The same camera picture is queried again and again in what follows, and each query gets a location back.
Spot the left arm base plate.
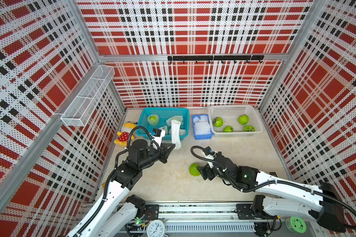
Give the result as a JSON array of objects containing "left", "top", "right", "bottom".
[{"left": 135, "top": 204, "right": 160, "bottom": 221}]

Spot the blue plastic tray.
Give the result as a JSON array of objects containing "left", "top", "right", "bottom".
[{"left": 192, "top": 115, "right": 214, "bottom": 140}]

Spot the green tape spool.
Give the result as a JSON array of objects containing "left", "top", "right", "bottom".
[{"left": 285, "top": 217, "right": 307, "bottom": 234}]

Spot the sleeved custard apple left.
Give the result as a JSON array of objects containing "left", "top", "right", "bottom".
[{"left": 147, "top": 115, "right": 159, "bottom": 126}]

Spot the white perforated plastic basket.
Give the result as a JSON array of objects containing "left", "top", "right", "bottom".
[{"left": 208, "top": 105, "right": 263, "bottom": 137}]

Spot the green custard apple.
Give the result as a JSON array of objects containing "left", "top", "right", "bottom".
[
  {"left": 223, "top": 126, "right": 233, "bottom": 132},
  {"left": 189, "top": 163, "right": 201, "bottom": 176},
  {"left": 238, "top": 115, "right": 249, "bottom": 125}
]

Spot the black hook rail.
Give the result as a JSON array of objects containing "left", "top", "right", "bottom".
[{"left": 167, "top": 55, "right": 265, "bottom": 62}]

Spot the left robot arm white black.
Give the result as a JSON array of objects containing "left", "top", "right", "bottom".
[{"left": 68, "top": 128, "right": 175, "bottom": 237}]

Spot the teal plastic basket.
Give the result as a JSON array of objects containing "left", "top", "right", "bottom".
[{"left": 137, "top": 108, "right": 190, "bottom": 141}]

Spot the wire mesh wall shelf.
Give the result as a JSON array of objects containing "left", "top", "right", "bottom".
[{"left": 61, "top": 65, "right": 114, "bottom": 127}]

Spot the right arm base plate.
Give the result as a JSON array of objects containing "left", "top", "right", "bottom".
[{"left": 236, "top": 203, "right": 274, "bottom": 220}]

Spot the yellow red plush toy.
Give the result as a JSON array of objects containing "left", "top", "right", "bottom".
[{"left": 114, "top": 122, "right": 137, "bottom": 147}]

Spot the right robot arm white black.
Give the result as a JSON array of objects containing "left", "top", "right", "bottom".
[{"left": 190, "top": 146, "right": 356, "bottom": 233}]

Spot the stack of white foam nets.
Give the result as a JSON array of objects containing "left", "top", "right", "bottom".
[{"left": 193, "top": 115, "right": 211, "bottom": 136}]

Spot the sleeved custard apple right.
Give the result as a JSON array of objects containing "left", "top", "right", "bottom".
[{"left": 166, "top": 116, "right": 184, "bottom": 126}]

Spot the dark-spotted custard apple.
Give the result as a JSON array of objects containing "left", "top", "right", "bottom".
[
  {"left": 213, "top": 117, "right": 223, "bottom": 127},
  {"left": 243, "top": 125, "right": 256, "bottom": 132}
]

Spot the dark-spotted custard apple front right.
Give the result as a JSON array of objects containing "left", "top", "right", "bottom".
[{"left": 243, "top": 125, "right": 256, "bottom": 132}]

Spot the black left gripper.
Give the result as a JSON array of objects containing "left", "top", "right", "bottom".
[{"left": 138, "top": 143, "right": 175, "bottom": 170}]

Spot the dark-spotted custard apple front left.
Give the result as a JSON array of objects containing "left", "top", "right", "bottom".
[{"left": 213, "top": 117, "right": 223, "bottom": 127}]

